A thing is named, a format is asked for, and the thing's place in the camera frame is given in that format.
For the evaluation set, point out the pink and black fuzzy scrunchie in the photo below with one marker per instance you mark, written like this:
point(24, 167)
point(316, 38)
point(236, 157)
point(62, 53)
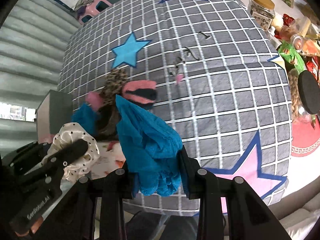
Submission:
point(137, 86)

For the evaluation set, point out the red snack packet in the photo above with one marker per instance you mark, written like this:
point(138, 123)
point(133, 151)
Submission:
point(313, 67)

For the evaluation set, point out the white polka dot scrunchie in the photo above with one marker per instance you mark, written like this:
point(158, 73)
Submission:
point(65, 132)

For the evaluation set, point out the grey-green pleated curtain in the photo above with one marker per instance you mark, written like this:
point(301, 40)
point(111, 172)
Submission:
point(27, 55)

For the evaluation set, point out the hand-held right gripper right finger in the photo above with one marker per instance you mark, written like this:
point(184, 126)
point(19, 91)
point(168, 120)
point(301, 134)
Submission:
point(184, 172)

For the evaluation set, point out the blue mesh cloth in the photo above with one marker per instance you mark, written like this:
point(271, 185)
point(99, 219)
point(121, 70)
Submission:
point(83, 117)
point(145, 140)

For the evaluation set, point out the pink plastic stool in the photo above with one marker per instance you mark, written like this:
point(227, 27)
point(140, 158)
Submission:
point(93, 8)

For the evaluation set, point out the small clear jar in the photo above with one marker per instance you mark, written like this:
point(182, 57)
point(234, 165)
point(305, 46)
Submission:
point(297, 42)

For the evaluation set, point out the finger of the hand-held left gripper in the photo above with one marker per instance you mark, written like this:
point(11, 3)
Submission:
point(72, 152)

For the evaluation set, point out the dark brown scrunchie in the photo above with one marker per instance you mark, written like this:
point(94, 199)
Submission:
point(107, 123)

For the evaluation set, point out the floral printed cloth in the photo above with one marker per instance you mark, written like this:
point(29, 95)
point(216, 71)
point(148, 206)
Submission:
point(110, 152)

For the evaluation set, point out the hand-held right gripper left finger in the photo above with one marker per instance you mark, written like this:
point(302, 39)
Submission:
point(135, 186)

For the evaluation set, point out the leopard print scrunchie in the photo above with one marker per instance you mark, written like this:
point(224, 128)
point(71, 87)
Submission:
point(113, 85)

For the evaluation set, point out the green snack packet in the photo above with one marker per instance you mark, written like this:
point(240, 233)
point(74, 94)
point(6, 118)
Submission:
point(291, 53)

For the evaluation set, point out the clear jar with yellow lid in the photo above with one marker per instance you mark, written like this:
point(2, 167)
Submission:
point(261, 12)

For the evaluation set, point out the grey checked star blanket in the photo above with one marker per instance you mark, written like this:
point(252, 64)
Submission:
point(212, 80)

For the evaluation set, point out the red round mat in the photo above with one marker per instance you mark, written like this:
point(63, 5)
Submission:
point(305, 141)

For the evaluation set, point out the grey storage box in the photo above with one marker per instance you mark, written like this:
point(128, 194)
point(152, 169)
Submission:
point(55, 110)

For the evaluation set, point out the clear plastic container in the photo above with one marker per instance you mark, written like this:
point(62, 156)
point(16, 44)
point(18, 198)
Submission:
point(298, 26)

